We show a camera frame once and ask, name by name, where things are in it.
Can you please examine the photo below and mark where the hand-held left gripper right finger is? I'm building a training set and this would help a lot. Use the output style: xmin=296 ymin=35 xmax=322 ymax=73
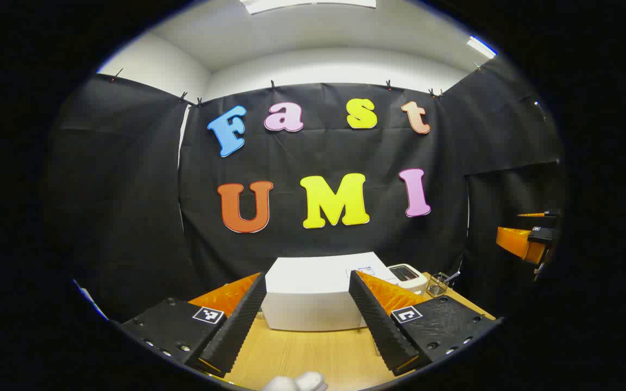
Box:
xmin=348 ymin=270 xmax=505 ymax=377

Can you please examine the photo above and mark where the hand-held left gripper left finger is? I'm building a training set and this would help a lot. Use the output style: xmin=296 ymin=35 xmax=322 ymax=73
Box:
xmin=120 ymin=272 xmax=267 ymax=378

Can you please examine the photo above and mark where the white microwave oven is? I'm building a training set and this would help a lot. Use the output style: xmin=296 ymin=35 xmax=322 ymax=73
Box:
xmin=260 ymin=251 xmax=400 ymax=332

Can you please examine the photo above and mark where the white toaster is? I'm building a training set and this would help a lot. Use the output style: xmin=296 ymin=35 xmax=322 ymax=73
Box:
xmin=388 ymin=263 xmax=429 ymax=295

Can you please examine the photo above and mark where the white rounded object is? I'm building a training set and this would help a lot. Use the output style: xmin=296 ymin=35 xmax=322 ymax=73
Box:
xmin=261 ymin=371 xmax=329 ymax=391

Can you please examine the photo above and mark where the black backdrop cloth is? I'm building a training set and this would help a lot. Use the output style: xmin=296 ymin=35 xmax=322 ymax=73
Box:
xmin=44 ymin=54 xmax=566 ymax=326

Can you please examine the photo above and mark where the ceiling light panel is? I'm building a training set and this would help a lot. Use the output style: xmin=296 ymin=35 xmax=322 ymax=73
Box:
xmin=466 ymin=35 xmax=497 ymax=59
xmin=240 ymin=0 xmax=377 ymax=15

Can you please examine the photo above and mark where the wire mesh basket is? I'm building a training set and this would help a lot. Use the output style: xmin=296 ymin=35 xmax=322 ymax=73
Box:
xmin=426 ymin=273 xmax=449 ymax=298

